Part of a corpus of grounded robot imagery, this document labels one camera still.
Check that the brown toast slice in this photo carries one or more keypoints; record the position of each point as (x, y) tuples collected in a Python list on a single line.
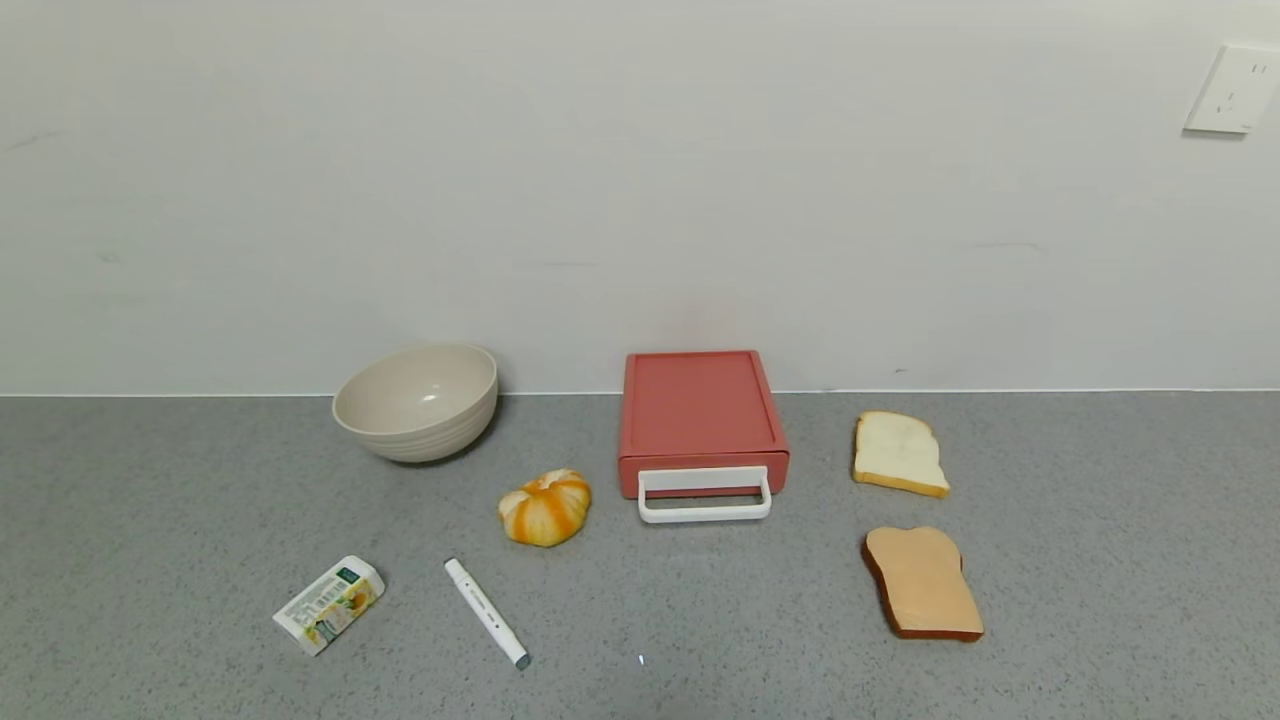
[(922, 584)]

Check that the small white printed carton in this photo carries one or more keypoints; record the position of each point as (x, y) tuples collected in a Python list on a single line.
[(328, 604)]

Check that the white marker pen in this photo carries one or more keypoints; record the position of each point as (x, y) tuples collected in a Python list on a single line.
[(486, 612)]

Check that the white bread slice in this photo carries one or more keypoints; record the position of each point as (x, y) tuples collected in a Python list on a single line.
[(897, 452)]

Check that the beige ceramic bowl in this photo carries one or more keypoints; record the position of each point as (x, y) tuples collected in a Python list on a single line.
[(415, 400)]

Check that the white wall socket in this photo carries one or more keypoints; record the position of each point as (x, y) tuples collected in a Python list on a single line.
[(1232, 90)]

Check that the red drawer case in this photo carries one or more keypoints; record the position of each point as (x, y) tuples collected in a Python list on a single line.
[(698, 400)]

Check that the orange white toy pumpkin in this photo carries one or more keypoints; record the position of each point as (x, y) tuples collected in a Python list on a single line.
[(545, 508)]

